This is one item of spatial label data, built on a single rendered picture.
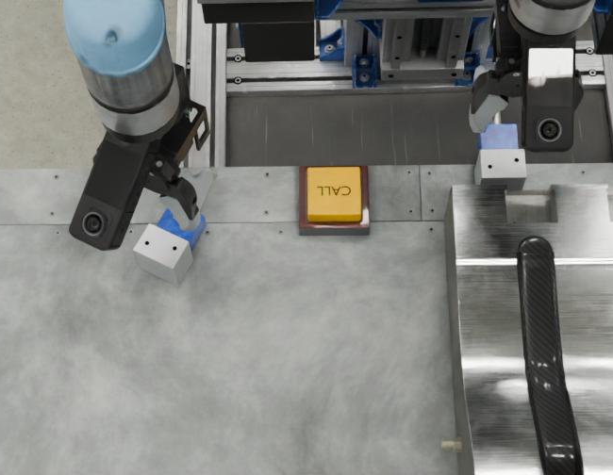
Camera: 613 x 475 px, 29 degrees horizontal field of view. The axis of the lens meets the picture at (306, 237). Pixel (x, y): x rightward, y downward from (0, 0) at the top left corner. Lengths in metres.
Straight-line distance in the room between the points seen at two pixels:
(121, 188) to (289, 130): 1.02
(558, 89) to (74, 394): 0.60
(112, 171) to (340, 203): 0.33
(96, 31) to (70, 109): 1.47
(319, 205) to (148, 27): 0.46
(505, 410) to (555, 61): 0.34
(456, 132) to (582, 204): 0.82
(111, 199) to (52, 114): 1.32
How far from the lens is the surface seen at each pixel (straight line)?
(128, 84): 0.96
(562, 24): 1.08
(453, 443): 1.23
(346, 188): 1.33
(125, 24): 0.92
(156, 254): 1.29
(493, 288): 1.24
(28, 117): 2.40
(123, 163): 1.08
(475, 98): 1.20
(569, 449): 1.17
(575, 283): 1.26
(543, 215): 1.31
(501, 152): 1.34
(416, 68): 1.96
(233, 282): 1.33
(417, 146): 2.07
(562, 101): 1.12
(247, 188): 1.37
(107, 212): 1.08
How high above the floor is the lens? 2.03
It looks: 67 degrees down
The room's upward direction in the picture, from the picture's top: 2 degrees counter-clockwise
